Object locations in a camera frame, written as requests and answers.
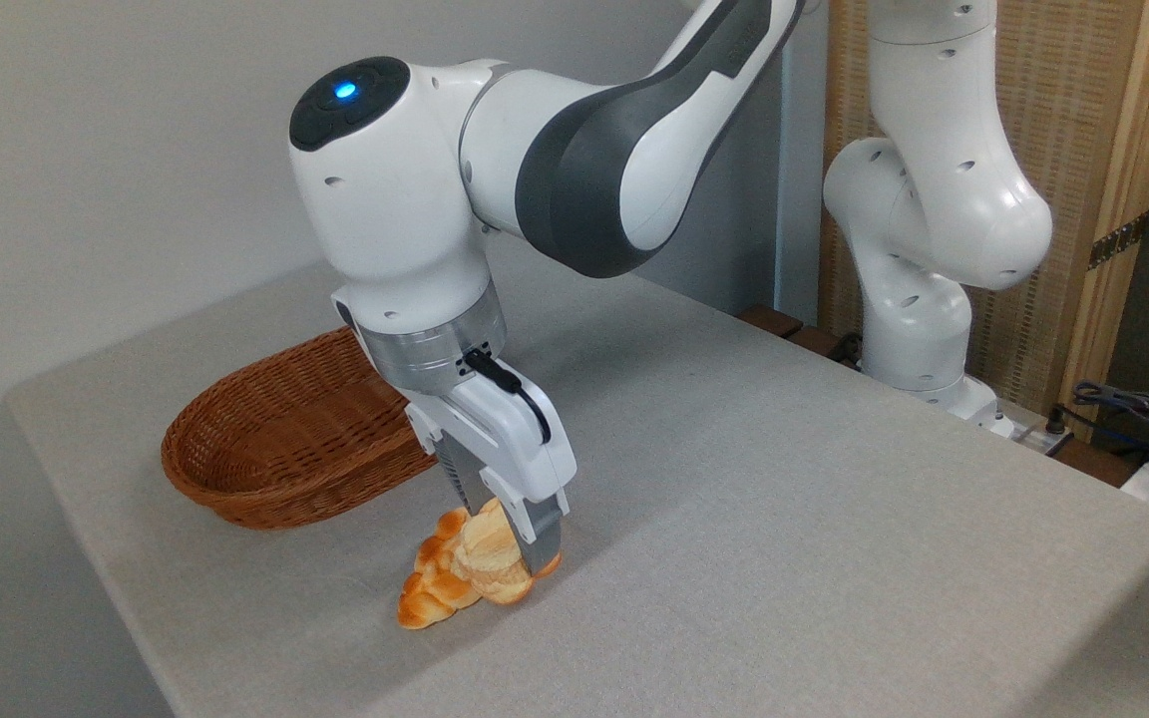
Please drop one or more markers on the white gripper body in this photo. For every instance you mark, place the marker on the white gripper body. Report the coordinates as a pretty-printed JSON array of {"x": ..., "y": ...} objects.
[{"x": 510, "y": 444}]

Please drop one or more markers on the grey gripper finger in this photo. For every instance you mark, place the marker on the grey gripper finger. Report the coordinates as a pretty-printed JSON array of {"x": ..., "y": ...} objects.
[
  {"x": 462, "y": 479},
  {"x": 540, "y": 534}
]

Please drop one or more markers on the light blue vertical post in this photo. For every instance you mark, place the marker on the light blue vertical post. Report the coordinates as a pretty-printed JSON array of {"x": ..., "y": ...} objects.
[{"x": 802, "y": 199}]

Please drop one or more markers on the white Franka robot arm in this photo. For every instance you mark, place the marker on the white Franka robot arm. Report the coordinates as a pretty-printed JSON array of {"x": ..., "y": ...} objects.
[{"x": 395, "y": 199}]

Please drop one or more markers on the brown wicker basket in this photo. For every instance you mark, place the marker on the brown wicker basket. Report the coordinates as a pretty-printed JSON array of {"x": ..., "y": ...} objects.
[{"x": 285, "y": 439}]

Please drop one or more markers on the pale round bread roll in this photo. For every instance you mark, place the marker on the pale round bread roll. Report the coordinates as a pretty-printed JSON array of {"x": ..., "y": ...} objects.
[{"x": 490, "y": 558}]

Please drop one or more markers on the wooden woven screen panel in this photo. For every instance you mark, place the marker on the wooden woven screen panel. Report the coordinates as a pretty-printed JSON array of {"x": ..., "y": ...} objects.
[{"x": 1083, "y": 100}]

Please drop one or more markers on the metal screen hinge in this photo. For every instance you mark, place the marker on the metal screen hinge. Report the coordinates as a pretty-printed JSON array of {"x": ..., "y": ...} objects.
[{"x": 1118, "y": 241}]

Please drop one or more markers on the dark wooden base board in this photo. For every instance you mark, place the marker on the dark wooden base board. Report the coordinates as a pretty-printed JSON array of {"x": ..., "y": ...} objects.
[{"x": 784, "y": 324}]

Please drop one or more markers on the golden braided bread loaf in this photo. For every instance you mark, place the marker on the golden braided bread loaf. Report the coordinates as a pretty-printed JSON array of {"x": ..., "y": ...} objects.
[{"x": 435, "y": 588}]

